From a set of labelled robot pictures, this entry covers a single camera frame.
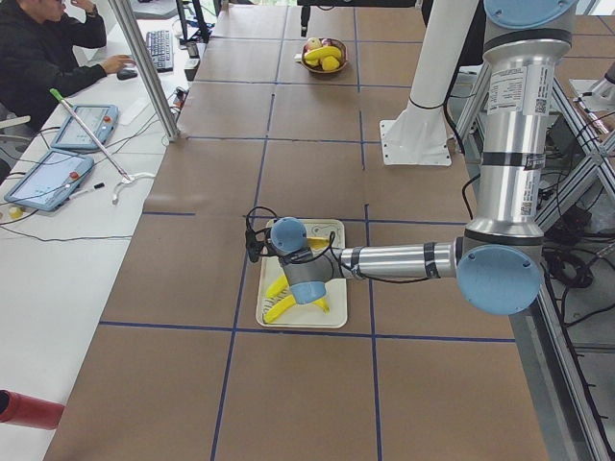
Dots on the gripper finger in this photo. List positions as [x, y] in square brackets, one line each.
[304, 20]

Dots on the yellow banana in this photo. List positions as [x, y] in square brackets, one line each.
[277, 287]
[320, 53]
[318, 243]
[280, 307]

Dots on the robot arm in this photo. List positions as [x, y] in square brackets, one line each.
[496, 260]

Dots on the white rectangular plate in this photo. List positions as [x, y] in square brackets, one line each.
[335, 291]

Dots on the yellow lemon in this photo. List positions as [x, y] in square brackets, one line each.
[329, 64]

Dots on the black keyboard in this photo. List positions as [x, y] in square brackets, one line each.
[159, 45]

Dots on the black computer mouse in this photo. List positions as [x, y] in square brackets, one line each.
[126, 74]

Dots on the metal rod green tip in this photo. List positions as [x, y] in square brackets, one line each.
[126, 177]

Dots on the seated person in black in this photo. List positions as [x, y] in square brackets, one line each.
[37, 41]

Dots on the near teach pendant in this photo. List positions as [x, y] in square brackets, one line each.
[49, 183]

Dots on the small yellow object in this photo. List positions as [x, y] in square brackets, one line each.
[16, 212]

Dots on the red cylinder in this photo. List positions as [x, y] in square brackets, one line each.
[18, 409]

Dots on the white pedestal column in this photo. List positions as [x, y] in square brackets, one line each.
[418, 136]

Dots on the aluminium frame post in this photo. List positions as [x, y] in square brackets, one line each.
[126, 19]

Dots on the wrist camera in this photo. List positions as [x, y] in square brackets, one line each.
[253, 245]

